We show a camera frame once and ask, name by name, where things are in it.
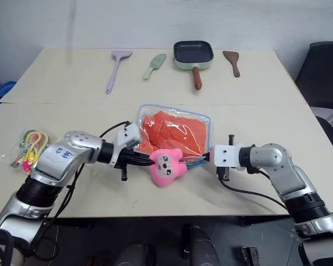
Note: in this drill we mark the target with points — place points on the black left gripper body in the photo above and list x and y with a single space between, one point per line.
122 162

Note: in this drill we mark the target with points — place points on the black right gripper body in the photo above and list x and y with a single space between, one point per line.
223 173

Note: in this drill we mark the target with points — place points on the clear plastic zipper pouch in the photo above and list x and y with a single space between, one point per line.
145 113

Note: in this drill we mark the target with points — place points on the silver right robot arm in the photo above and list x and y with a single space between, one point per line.
288 177

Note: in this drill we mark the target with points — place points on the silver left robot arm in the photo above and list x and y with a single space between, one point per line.
72 155

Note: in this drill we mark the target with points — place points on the orange cloth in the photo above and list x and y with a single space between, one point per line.
172 133

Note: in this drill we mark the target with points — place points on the pink plush toy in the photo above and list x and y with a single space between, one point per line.
166 169

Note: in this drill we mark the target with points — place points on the dark rounded shape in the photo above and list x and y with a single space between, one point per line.
201 246

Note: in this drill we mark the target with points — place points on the green plastic scoop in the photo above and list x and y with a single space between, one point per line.
158 61

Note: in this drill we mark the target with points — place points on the purple silicone spatula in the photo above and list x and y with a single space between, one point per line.
119 56

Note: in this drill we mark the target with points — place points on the brown wooden spatula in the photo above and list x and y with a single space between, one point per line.
229 56

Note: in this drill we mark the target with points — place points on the green square frying pan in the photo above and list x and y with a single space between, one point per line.
192 51

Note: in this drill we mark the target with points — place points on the blue plastic basket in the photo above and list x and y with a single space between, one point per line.
4 90

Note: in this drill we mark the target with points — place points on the black chair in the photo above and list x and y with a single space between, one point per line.
322 74

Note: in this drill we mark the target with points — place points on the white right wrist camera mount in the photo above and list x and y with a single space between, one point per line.
224 156

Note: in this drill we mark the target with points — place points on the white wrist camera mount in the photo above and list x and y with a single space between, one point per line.
224 156
127 135

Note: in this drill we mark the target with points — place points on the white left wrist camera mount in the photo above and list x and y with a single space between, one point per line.
127 135

